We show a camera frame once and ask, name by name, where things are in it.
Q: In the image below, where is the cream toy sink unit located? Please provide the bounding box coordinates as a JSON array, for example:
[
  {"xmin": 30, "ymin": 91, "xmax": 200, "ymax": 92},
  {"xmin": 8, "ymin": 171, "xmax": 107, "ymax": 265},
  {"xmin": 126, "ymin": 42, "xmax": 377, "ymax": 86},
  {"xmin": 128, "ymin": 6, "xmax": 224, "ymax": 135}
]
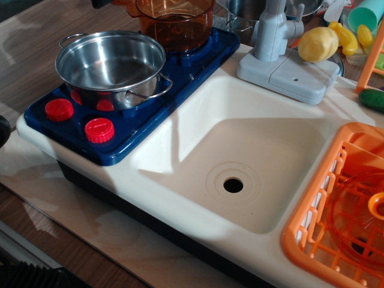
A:
[{"xmin": 16, "ymin": 45, "xmax": 383, "ymax": 287}]

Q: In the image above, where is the silver steel pan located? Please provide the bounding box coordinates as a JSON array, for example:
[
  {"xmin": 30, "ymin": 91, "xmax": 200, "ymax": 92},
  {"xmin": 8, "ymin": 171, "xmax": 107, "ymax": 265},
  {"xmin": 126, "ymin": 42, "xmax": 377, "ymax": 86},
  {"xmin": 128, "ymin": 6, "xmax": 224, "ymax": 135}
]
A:
[{"xmin": 55, "ymin": 31, "xmax": 173, "ymax": 111}]

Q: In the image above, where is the red stove knob left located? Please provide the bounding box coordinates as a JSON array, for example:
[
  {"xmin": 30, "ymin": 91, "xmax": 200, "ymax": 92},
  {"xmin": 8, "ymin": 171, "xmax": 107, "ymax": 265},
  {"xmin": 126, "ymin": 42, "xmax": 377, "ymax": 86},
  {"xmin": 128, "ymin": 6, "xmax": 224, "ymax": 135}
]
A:
[{"xmin": 44, "ymin": 98, "xmax": 74, "ymax": 122}]

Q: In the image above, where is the orange transparent plastic pot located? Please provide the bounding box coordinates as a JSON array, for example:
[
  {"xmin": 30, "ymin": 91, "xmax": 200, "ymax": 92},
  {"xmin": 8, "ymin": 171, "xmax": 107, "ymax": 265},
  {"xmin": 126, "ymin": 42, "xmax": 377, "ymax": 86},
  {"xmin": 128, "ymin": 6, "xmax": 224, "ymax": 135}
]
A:
[{"xmin": 125, "ymin": 0, "xmax": 215, "ymax": 52}]

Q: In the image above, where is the grey toy faucet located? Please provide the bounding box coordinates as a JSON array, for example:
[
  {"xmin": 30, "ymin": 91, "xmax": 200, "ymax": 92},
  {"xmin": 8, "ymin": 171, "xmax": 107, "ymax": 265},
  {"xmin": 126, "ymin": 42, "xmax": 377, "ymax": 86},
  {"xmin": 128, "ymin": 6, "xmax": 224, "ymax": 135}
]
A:
[{"xmin": 237, "ymin": 1, "xmax": 339, "ymax": 105}]

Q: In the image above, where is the silver pot behind faucet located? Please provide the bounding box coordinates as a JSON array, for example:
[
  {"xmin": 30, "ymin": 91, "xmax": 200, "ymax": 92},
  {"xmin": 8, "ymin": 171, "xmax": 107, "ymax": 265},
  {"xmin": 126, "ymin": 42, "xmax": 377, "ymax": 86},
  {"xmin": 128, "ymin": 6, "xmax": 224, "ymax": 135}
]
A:
[{"xmin": 224, "ymin": 0, "xmax": 266, "ymax": 32}]

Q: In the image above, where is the orange transparent lid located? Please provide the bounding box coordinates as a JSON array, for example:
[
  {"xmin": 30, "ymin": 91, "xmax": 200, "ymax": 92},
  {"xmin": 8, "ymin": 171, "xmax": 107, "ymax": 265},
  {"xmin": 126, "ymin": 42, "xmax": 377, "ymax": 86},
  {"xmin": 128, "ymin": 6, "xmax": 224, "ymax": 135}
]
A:
[{"xmin": 326, "ymin": 171, "xmax": 383, "ymax": 271}]

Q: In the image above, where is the yellow toy banana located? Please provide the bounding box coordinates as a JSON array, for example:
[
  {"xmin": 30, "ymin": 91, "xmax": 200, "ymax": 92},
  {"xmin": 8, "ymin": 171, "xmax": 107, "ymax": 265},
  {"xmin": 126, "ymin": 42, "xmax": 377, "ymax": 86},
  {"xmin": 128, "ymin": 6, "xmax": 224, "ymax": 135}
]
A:
[{"xmin": 328, "ymin": 22, "xmax": 358, "ymax": 56}]

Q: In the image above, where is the orange plastic rack frame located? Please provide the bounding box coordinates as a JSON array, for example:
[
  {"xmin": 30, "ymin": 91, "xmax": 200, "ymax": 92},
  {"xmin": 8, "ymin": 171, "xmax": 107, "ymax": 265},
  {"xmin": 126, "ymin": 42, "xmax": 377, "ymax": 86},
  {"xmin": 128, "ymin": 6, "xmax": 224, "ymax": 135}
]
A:
[{"xmin": 356, "ymin": 21, "xmax": 383, "ymax": 93}]

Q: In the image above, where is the teal plastic cup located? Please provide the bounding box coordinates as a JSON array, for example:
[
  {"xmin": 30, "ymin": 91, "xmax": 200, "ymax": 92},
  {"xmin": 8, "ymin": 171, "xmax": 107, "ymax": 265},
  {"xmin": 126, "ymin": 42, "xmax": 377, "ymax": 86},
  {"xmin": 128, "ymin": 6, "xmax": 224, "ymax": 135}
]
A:
[{"xmin": 347, "ymin": 0, "xmax": 383, "ymax": 33}]

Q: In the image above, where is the green toy cucumber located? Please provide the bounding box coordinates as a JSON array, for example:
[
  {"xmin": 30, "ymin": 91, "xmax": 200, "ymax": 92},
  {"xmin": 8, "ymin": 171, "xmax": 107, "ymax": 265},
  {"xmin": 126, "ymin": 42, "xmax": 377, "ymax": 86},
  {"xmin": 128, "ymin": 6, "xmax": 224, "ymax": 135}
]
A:
[{"xmin": 358, "ymin": 89, "xmax": 383, "ymax": 112}]

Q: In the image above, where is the orange dish rack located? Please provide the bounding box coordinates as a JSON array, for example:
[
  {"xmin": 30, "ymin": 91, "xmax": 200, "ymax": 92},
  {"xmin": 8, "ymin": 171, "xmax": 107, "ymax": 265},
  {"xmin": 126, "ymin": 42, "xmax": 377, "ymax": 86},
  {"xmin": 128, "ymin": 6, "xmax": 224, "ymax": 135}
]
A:
[{"xmin": 281, "ymin": 122, "xmax": 383, "ymax": 287}]

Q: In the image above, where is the yellow toy corn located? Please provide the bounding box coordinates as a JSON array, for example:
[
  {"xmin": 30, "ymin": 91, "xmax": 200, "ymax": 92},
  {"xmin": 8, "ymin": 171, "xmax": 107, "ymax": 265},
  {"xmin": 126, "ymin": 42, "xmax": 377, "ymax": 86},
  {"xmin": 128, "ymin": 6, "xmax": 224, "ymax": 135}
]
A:
[{"xmin": 357, "ymin": 24, "xmax": 374, "ymax": 48}]

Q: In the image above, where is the red stove knob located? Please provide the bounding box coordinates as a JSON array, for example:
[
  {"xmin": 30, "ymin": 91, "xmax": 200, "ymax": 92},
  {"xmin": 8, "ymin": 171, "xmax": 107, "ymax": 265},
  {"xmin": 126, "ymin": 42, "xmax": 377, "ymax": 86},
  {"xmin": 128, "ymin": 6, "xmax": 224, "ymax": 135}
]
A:
[
  {"xmin": 84, "ymin": 118, "xmax": 115, "ymax": 144},
  {"xmin": 44, "ymin": 98, "xmax": 74, "ymax": 122}
]

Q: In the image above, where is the blue toy stove top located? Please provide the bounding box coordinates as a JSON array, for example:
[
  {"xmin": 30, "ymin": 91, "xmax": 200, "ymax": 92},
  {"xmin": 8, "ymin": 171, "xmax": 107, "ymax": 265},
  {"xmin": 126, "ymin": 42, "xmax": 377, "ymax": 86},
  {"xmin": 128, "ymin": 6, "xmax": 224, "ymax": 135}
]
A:
[{"xmin": 24, "ymin": 28, "xmax": 240, "ymax": 166}]

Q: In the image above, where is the red stove knob right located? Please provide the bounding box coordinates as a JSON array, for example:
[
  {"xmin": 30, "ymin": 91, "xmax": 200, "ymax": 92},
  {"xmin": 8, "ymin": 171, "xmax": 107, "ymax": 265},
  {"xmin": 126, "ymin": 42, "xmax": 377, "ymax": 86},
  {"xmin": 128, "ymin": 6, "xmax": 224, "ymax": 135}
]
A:
[{"xmin": 84, "ymin": 118, "xmax": 115, "ymax": 144}]

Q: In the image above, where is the black ribbed object left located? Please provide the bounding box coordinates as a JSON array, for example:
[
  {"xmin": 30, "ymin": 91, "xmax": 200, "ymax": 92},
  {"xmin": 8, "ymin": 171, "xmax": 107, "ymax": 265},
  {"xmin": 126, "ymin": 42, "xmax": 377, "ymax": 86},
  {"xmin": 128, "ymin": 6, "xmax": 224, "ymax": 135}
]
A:
[{"xmin": 0, "ymin": 115, "xmax": 11, "ymax": 148}]

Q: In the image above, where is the yellow toy potato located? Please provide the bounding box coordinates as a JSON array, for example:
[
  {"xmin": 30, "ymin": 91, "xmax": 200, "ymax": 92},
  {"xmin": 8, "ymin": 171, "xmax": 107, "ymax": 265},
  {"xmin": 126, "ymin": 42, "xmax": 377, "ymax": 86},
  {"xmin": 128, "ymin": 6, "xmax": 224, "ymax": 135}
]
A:
[{"xmin": 298, "ymin": 27, "xmax": 338, "ymax": 63}]

